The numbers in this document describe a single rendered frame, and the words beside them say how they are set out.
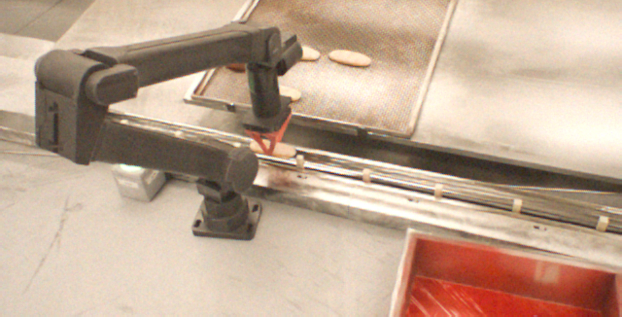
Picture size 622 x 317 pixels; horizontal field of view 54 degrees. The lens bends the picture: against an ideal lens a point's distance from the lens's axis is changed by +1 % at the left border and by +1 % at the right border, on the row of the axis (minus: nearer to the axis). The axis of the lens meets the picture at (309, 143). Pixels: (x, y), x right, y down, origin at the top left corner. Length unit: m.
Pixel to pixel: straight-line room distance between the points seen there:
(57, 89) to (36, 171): 0.66
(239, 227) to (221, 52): 0.35
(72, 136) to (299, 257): 0.49
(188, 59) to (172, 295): 0.42
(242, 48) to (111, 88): 0.30
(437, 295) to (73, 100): 0.64
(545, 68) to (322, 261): 0.64
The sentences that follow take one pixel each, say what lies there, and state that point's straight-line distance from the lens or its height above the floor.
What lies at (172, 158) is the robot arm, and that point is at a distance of 0.95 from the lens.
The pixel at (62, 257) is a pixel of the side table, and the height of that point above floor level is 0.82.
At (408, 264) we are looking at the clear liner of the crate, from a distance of 0.96.
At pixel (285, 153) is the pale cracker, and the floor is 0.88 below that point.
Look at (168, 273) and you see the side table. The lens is 1.13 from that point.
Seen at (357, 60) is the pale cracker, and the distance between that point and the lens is 1.38.
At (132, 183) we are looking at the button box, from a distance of 1.24.
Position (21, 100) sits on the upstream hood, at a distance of 1.49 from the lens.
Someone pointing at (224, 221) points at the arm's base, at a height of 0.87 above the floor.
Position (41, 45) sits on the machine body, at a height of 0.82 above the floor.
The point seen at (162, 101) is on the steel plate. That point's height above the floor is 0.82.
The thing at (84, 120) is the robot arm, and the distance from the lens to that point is 0.78.
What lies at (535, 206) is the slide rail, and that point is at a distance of 1.18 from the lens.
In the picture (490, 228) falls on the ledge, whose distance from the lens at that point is 1.11.
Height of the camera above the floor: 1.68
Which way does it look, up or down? 40 degrees down
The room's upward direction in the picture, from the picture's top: 5 degrees counter-clockwise
